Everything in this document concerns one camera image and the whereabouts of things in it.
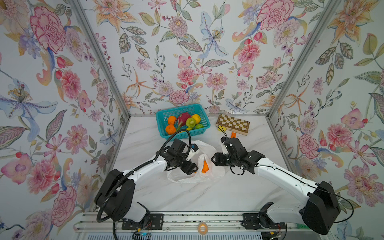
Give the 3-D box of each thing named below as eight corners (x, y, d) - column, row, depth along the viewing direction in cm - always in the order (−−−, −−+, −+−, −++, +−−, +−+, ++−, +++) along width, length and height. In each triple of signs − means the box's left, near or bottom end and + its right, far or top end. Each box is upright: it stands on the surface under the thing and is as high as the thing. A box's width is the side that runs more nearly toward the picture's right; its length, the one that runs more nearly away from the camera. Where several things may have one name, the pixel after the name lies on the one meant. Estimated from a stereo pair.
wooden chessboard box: (215, 126, 117) (215, 123, 114) (218, 116, 124) (219, 113, 121) (247, 135, 111) (248, 132, 109) (249, 124, 118) (250, 121, 116)
